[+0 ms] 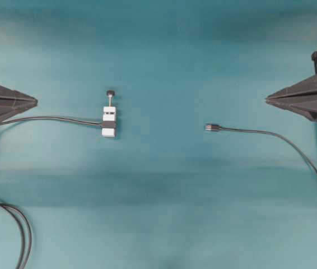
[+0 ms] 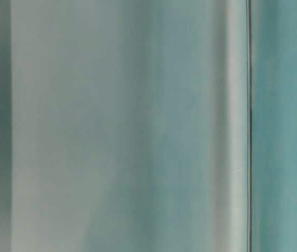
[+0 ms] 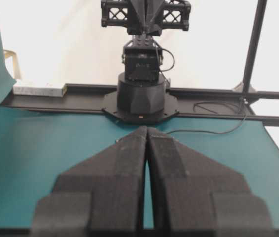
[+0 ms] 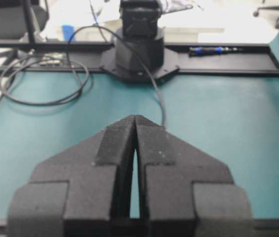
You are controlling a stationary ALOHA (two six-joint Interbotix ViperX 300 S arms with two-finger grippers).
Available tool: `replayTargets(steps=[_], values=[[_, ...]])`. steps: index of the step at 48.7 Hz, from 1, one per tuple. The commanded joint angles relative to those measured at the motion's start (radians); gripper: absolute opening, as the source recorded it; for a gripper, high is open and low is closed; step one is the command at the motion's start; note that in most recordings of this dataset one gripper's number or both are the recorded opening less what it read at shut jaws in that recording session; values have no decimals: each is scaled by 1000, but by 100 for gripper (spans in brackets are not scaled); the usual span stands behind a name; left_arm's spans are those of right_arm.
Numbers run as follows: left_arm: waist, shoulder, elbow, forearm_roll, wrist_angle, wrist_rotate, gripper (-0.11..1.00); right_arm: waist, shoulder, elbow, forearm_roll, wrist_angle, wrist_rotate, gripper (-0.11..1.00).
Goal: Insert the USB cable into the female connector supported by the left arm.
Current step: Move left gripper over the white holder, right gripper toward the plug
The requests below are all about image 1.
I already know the grey USB cable with plug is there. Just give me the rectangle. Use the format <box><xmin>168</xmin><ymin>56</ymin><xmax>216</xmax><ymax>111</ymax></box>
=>
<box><xmin>204</xmin><ymin>123</ymin><xmax>317</xmax><ymax>248</ymax></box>

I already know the white vise with black knob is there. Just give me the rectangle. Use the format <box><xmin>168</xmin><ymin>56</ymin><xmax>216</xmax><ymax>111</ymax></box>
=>
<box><xmin>101</xmin><ymin>90</ymin><xmax>117</xmax><ymax>138</ymax></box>

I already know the grey cable with female connector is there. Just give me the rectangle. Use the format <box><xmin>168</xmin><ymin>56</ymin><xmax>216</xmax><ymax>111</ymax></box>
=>
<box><xmin>0</xmin><ymin>115</ymin><xmax>116</xmax><ymax>129</ymax></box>

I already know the black looped cable bottom left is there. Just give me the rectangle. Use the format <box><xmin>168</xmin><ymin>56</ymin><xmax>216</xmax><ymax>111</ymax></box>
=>
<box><xmin>0</xmin><ymin>198</ymin><xmax>33</xmax><ymax>269</ymax></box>

